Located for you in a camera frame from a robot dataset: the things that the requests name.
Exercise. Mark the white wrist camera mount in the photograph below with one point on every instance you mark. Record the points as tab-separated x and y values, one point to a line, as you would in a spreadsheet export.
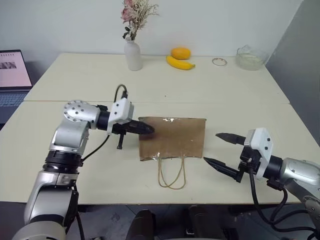
261	150
122	110

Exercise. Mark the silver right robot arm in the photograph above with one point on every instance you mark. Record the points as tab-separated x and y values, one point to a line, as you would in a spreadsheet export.
297	172

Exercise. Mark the dried pink flower bouquet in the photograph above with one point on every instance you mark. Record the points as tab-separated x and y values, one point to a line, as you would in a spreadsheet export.
137	15

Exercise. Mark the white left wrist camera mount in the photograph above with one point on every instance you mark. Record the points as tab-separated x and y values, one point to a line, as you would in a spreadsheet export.
122	110

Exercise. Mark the dark rounded shape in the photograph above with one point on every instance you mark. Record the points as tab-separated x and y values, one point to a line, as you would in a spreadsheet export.
142	225
202	222

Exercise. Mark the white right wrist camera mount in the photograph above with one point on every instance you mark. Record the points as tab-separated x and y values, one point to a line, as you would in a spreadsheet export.
261	150

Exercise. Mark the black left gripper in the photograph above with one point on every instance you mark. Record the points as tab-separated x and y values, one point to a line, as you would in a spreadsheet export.
121	128

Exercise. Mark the open grey laptop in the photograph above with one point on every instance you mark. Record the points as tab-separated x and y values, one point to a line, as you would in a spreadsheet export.
13	72

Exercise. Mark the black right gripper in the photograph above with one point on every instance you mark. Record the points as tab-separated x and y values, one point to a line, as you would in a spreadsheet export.
247	160

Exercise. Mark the clear glass bowl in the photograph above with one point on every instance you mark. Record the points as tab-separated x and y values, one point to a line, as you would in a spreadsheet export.
251	60

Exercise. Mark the round orange fruit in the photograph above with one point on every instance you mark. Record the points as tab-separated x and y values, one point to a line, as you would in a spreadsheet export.
180	53

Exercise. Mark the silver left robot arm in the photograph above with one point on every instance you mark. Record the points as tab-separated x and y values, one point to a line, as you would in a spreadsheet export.
70	135

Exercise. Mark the yellow banana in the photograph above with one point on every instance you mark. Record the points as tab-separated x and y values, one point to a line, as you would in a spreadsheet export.
178	63

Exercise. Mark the white ceramic vase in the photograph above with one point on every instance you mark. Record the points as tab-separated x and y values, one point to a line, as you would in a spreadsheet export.
133	56

